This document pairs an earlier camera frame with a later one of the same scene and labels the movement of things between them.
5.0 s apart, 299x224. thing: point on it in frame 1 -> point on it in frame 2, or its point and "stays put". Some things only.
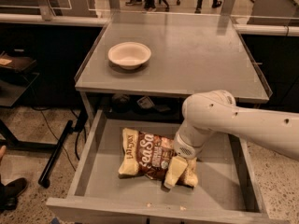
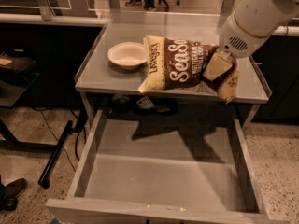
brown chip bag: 149,155 -> 177,63
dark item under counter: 121,102 stays put
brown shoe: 9,193 stays put
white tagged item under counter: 146,103 stays put
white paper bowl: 129,55 stays put
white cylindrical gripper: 186,147 -> 237,37
